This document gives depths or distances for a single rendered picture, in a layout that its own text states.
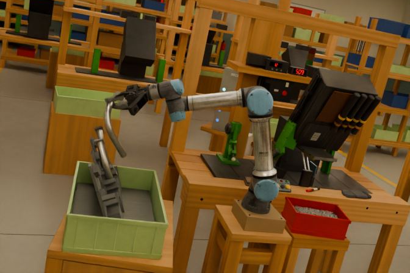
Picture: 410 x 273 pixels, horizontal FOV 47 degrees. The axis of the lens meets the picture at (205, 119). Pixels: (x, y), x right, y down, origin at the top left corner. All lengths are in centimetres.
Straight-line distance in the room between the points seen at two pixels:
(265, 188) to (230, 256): 39
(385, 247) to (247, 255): 126
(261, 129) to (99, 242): 87
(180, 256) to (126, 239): 87
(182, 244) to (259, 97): 110
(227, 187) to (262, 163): 55
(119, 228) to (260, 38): 171
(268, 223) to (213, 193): 45
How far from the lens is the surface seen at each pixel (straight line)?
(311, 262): 302
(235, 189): 276
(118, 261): 208
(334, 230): 271
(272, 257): 249
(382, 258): 348
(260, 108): 215
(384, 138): 878
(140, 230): 204
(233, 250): 239
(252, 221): 238
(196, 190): 270
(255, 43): 321
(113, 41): 964
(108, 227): 203
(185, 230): 281
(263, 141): 221
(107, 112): 222
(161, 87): 219
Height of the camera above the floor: 187
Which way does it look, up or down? 13 degrees down
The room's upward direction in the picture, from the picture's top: 12 degrees clockwise
